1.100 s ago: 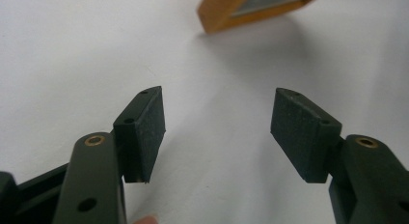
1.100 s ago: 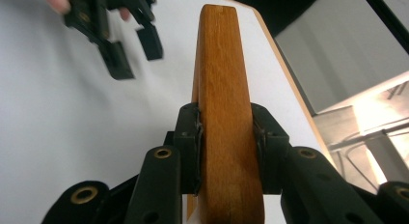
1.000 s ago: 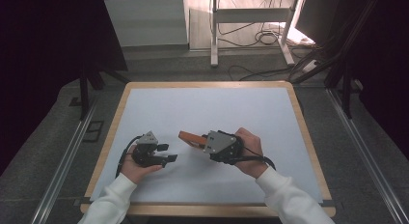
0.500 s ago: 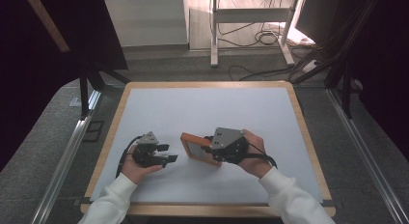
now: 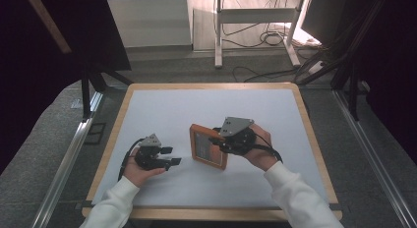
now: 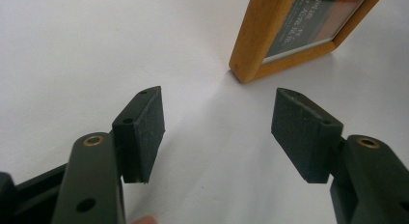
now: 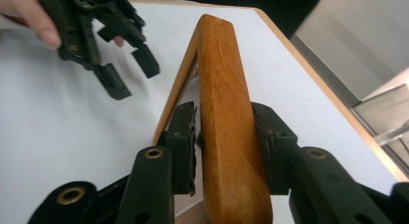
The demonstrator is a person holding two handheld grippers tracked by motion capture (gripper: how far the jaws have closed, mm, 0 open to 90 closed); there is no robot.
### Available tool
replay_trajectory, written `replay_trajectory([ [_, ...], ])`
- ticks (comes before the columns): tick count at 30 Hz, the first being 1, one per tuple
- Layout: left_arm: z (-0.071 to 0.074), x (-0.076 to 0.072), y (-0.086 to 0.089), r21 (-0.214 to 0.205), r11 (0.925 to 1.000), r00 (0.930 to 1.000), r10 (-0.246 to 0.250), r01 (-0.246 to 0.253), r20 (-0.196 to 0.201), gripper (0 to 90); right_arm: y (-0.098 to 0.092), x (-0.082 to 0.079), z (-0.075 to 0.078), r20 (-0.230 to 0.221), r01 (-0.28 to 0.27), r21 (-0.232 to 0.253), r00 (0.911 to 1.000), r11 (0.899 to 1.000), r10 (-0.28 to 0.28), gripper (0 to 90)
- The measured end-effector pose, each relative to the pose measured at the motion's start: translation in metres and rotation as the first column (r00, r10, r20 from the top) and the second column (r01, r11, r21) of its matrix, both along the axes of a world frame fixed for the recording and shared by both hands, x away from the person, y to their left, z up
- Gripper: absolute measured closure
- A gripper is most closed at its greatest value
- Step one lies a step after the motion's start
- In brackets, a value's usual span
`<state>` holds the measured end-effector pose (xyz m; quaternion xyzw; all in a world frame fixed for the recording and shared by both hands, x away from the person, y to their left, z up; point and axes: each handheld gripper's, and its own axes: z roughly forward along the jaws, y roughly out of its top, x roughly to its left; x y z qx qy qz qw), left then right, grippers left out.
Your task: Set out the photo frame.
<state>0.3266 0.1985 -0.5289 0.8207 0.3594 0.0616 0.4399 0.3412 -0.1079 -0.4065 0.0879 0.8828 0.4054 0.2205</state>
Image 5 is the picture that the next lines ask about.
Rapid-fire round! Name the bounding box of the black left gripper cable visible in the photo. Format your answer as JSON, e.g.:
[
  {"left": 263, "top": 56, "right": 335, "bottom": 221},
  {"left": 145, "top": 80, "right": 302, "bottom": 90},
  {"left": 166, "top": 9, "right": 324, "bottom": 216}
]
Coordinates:
[{"left": 117, "top": 138, "right": 146, "bottom": 182}]

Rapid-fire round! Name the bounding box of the person's right hand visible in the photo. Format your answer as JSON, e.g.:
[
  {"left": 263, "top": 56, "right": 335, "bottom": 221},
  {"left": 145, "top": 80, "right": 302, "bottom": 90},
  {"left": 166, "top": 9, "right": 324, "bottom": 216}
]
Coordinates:
[{"left": 244, "top": 123, "right": 280, "bottom": 172}]

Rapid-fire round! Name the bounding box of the wooden bar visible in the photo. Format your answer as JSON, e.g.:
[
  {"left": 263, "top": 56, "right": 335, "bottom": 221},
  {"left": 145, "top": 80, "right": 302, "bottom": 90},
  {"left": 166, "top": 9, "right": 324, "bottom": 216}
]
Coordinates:
[{"left": 24, "top": 0, "right": 73, "bottom": 55}]

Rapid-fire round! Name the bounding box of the black metal stand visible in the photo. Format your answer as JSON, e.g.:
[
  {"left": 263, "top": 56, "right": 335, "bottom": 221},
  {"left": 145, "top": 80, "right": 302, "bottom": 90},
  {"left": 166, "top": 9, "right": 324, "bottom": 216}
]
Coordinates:
[
  {"left": 80, "top": 62, "right": 135, "bottom": 122},
  {"left": 294, "top": 0, "right": 387, "bottom": 122}
]

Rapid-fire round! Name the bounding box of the aluminium rail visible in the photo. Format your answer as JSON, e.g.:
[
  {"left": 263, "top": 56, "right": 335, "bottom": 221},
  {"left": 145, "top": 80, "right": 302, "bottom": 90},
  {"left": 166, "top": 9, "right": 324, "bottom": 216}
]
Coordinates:
[
  {"left": 331, "top": 89, "right": 417, "bottom": 228},
  {"left": 31, "top": 90, "right": 105, "bottom": 228}
]

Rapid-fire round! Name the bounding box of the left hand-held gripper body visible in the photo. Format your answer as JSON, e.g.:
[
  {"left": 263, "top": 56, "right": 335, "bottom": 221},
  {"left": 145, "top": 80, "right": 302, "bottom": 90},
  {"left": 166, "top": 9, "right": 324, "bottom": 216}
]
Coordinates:
[{"left": 133, "top": 133, "right": 167, "bottom": 172}]

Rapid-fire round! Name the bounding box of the black floor grate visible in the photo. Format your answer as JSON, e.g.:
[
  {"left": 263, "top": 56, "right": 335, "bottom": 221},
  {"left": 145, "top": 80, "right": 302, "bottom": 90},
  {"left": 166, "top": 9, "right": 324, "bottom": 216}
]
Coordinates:
[{"left": 84, "top": 122, "right": 107, "bottom": 145}]

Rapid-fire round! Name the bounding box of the white power strip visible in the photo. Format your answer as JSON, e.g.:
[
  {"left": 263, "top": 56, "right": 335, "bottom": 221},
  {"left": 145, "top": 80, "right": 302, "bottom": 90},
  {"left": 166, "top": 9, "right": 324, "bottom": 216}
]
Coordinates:
[{"left": 307, "top": 59, "right": 327, "bottom": 76}]

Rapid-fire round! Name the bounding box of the black floor cable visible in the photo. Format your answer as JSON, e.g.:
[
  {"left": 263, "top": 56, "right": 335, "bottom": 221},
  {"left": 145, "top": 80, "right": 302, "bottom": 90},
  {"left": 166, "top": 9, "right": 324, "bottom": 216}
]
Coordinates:
[{"left": 231, "top": 65, "right": 301, "bottom": 84}]

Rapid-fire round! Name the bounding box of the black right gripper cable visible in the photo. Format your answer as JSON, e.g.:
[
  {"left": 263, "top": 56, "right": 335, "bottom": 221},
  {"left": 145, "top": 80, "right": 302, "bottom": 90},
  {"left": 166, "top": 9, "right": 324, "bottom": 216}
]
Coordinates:
[{"left": 251, "top": 131, "right": 283, "bottom": 163}]

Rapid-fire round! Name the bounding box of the wooden picture frame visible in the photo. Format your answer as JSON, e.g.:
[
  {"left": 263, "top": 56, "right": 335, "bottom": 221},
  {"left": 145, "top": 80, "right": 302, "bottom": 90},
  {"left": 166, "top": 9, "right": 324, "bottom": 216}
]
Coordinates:
[{"left": 189, "top": 123, "right": 229, "bottom": 171}]

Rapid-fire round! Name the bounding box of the person's left hand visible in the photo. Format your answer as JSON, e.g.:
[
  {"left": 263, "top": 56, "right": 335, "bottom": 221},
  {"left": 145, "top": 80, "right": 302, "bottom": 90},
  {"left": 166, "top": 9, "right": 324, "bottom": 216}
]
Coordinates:
[{"left": 122, "top": 148, "right": 167, "bottom": 189}]

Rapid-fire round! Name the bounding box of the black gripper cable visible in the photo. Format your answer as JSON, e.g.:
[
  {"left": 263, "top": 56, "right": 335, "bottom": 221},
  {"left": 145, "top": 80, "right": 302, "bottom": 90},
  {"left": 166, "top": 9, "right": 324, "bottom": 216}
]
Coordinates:
[
  {"left": 251, "top": 131, "right": 283, "bottom": 163},
  {"left": 117, "top": 138, "right": 146, "bottom": 182}
]

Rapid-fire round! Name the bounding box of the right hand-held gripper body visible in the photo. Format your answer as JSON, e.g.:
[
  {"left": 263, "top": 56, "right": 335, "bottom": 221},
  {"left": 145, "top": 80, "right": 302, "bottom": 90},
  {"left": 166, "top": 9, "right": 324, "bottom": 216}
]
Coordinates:
[{"left": 217, "top": 116, "right": 258, "bottom": 157}]

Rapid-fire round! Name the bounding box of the white metal stand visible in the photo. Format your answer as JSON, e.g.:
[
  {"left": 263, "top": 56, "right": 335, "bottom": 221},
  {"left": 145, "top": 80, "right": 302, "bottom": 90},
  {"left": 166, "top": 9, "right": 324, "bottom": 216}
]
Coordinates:
[{"left": 213, "top": 0, "right": 313, "bottom": 69}]

